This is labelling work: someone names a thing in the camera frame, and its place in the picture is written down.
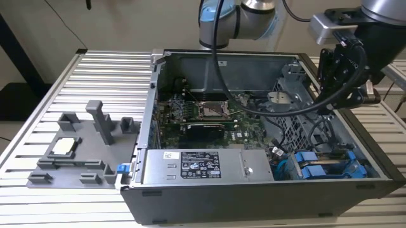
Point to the hard disk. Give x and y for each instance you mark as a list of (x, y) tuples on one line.
[(333, 159)]

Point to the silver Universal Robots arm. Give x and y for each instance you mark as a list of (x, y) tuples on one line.
[(216, 31)]

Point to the perforated metal disk cage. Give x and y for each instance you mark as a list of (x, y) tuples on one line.
[(292, 128)]

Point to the blue disk carrier in bay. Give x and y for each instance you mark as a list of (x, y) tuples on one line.
[(313, 172)]

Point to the green motherboard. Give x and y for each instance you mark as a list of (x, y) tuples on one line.
[(248, 128)]

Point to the CPU socket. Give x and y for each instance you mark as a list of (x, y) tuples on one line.
[(213, 109)]

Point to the black graphics card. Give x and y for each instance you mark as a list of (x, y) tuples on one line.
[(204, 135)]

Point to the open black PC case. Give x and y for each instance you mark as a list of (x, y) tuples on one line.
[(222, 204)]

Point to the silver power supply unit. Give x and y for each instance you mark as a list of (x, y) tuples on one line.
[(158, 166)]

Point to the black antenna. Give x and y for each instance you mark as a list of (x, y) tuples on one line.
[(89, 4)]

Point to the blue case latch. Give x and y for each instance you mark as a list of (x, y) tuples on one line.
[(122, 169)]

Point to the grey parts rack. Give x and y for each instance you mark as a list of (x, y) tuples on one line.
[(93, 154)]

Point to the silver CPU chip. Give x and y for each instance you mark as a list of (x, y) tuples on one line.
[(65, 146)]

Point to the black box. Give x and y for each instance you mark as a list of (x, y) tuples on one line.
[(19, 102)]

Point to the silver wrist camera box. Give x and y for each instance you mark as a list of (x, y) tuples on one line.
[(325, 29)]

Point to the small metal wrist camera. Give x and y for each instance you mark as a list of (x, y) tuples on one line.
[(373, 93)]

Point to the black desk frame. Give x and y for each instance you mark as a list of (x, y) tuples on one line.
[(19, 47)]

